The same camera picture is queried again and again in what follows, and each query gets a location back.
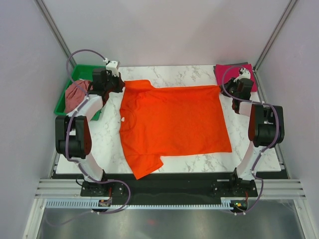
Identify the green plastic bin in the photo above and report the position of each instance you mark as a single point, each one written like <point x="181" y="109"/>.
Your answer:
<point x="83" y="72"/>

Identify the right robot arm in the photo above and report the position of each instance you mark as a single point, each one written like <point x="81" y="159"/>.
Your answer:
<point x="265" y="131"/>

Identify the white slotted cable duct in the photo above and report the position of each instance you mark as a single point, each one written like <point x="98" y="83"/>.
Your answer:
<point x="99" y="204"/>

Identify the folded grey t shirt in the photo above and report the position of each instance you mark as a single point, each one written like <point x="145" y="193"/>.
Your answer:
<point x="220" y="69"/>

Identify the right aluminium frame post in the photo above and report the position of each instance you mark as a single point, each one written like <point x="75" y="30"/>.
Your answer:
<point x="275" y="33"/>

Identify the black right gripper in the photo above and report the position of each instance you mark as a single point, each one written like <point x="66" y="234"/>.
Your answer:
<point x="231" y="82"/>

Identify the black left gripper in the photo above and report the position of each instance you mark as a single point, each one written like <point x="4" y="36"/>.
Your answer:
<point x="120" y="84"/>

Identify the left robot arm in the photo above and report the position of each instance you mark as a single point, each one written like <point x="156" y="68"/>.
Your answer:
<point x="72" y="133"/>

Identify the left aluminium frame post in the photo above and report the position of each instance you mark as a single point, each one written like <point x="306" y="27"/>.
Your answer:
<point x="53" y="26"/>

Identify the dusty pink t shirt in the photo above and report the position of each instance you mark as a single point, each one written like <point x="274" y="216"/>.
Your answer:
<point x="74" y="96"/>

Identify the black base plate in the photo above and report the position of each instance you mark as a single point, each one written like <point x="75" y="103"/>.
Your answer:
<point x="168" y="187"/>

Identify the aluminium frame post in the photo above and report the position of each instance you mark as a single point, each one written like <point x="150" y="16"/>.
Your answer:
<point x="275" y="33"/>
<point x="53" y="26"/>

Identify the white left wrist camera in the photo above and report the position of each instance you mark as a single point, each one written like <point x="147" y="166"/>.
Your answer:
<point x="112" y="66"/>

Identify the orange t shirt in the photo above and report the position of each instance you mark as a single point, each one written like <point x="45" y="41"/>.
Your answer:
<point x="176" y="121"/>

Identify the folded magenta t shirt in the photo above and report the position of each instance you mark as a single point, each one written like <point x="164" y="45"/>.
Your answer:
<point x="234" y="72"/>

